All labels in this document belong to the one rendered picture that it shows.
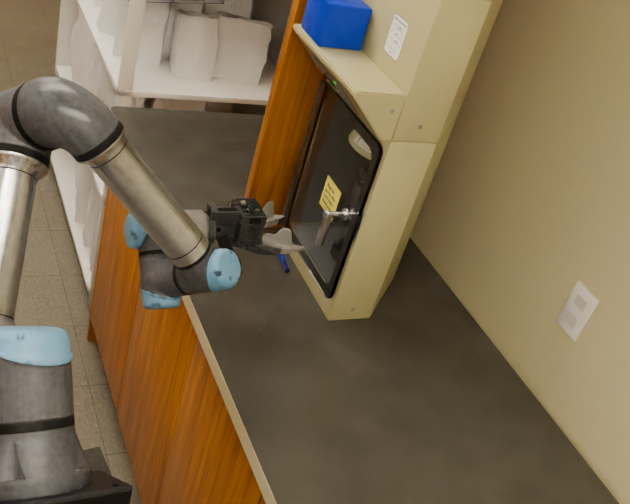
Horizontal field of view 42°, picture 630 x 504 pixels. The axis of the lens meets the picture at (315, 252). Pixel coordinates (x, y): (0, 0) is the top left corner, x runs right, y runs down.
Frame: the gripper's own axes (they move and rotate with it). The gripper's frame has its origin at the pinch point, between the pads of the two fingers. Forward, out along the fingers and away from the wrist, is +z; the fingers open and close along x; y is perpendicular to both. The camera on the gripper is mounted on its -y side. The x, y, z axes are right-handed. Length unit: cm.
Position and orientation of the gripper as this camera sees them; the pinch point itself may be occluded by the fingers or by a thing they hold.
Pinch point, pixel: (291, 235)
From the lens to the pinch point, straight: 172.7
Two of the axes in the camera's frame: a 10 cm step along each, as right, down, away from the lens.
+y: 2.6, -8.0, -5.4
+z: 8.9, -0.2, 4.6
